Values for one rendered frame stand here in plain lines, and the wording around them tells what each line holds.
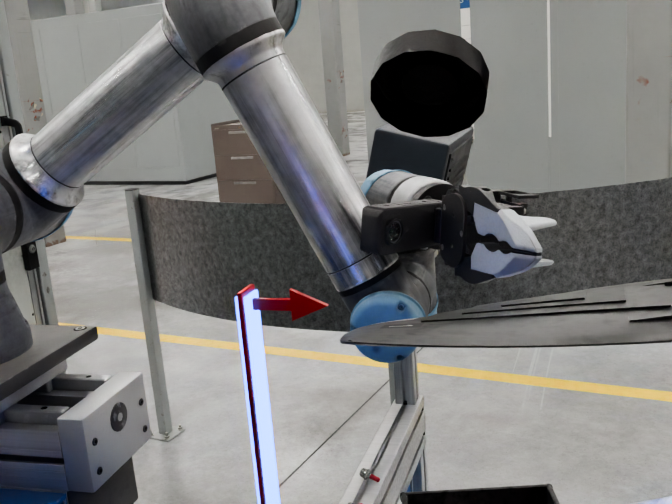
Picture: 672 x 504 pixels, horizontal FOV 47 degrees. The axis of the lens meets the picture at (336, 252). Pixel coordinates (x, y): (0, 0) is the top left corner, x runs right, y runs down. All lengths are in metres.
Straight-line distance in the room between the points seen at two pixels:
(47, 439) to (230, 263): 1.66
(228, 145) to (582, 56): 3.22
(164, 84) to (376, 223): 0.36
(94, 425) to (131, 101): 0.38
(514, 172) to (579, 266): 4.32
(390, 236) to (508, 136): 5.92
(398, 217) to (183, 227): 1.97
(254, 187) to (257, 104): 6.54
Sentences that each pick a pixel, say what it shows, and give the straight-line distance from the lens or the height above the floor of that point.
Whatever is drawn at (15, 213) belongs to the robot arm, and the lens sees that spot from 1.03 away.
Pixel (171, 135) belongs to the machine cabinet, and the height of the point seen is 0.64.
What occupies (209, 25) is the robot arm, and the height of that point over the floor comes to 1.39.
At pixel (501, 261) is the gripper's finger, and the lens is 0.69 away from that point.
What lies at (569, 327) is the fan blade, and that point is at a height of 1.18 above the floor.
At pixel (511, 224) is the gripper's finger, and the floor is 1.20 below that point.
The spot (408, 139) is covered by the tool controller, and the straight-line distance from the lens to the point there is 1.10.
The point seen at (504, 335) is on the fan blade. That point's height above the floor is 1.18.
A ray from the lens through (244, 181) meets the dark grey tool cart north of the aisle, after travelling 7.37.
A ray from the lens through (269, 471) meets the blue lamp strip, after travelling 0.63.
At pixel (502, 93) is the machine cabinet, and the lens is 6.62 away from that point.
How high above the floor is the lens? 1.35
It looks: 14 degrees down
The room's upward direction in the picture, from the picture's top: 5 degrees counter-clockwise
